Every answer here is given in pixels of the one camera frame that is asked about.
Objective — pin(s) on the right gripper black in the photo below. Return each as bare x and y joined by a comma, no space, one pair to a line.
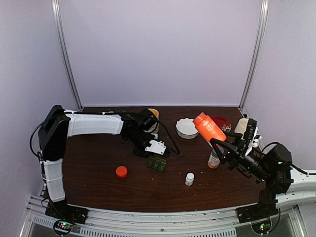
240,149

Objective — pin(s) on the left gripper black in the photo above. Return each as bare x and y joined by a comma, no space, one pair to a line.
137,151

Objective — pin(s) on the green pill organizer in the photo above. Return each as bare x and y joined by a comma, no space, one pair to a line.
156,163

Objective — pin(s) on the large orange pill bottle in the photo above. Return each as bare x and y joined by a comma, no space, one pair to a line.
208,129

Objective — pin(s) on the orange bottle cap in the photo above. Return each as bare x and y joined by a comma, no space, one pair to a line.
121,171

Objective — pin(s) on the small white pill bottle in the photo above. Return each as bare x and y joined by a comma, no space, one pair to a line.
189,179

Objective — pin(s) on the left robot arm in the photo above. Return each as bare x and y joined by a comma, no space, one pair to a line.
60,124

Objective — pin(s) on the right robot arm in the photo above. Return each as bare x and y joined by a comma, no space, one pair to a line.
275,168

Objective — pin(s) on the red floral plate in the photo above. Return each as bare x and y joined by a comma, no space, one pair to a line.
222,123

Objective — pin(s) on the cream ribbed mug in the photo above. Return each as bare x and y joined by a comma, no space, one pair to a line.
241,126

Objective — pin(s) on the amber bottle grey cap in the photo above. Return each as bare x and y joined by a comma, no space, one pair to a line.
213,161

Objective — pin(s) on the floral mug yellow inside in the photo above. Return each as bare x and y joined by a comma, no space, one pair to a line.
154,128

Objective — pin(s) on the white fluted bowl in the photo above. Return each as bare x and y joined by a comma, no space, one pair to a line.
186,129

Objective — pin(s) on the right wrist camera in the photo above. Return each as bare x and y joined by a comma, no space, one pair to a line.
250,135

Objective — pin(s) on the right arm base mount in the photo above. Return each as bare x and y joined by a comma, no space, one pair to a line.
256,212

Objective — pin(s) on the aluminium front rail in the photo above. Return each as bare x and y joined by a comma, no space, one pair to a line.
109,223

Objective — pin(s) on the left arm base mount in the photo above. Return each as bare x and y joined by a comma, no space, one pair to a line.
61,210

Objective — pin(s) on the right aluminium frame post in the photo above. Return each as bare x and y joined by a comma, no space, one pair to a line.
262,22

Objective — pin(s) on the aluminium frame post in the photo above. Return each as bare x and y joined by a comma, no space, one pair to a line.
65,56
262,22

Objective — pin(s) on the left aluminium frame post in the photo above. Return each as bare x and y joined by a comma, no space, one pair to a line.
65,56

